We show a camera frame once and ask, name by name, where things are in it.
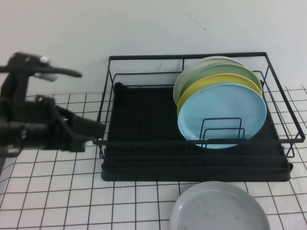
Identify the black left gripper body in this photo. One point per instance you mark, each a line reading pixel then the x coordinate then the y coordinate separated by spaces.
pixel 61 130

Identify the white grid tablecloth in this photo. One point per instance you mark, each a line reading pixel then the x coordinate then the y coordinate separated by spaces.
pixel 72 187

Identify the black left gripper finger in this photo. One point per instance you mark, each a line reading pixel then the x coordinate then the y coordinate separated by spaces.
pixel 89 128

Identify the black plastic drip tray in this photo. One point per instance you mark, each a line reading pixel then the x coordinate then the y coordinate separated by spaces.
pixel 148 115

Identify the grey plate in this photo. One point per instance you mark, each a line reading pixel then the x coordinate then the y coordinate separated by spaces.
pixel 216 208

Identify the yellow plate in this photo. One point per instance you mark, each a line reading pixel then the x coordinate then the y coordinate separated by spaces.
pixel 211 82

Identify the pale sage plate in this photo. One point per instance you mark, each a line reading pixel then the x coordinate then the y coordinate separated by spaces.
pixel 192 69

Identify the green plate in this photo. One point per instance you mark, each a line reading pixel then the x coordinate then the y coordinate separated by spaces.
pixel 216 70

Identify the light blue plate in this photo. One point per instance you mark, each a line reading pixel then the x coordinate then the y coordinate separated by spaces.
pixel 216 112

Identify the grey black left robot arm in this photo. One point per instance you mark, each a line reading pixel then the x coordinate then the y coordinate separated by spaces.
pixel 14 115

